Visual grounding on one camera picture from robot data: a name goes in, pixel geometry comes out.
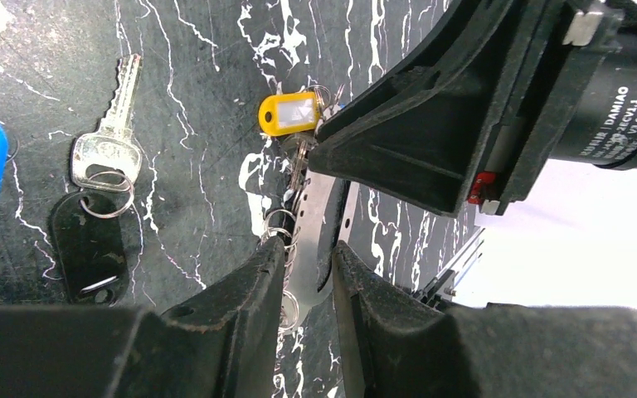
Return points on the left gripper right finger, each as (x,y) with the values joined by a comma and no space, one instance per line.
(393,345)

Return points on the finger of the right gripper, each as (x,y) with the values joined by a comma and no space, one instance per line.
(414,133)

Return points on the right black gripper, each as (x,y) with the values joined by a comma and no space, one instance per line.
(579,105)

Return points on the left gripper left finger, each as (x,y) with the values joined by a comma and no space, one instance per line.
(219,343)

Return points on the yellow key tag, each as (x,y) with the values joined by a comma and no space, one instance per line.
(285,114)

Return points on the black key tag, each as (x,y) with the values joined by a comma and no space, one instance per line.
(89,250)

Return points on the silver key with ring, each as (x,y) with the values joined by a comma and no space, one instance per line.
(108,159)

